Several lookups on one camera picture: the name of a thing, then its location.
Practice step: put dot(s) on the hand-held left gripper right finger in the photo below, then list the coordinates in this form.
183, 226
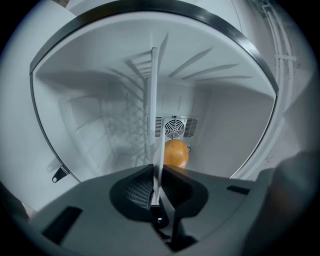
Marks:
217, 212

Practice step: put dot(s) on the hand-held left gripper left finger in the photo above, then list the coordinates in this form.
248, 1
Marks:
95, 212

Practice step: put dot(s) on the orange fruit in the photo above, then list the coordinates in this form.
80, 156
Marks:
176, 153

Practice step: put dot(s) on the white plastic fan vent cover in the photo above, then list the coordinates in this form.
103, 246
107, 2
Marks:
175, 127

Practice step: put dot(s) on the black metal latch bracket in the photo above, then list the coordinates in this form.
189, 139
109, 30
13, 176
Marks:
60, 175

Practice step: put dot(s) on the white wall conduit pipes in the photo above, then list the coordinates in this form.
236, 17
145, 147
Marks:
282, 57

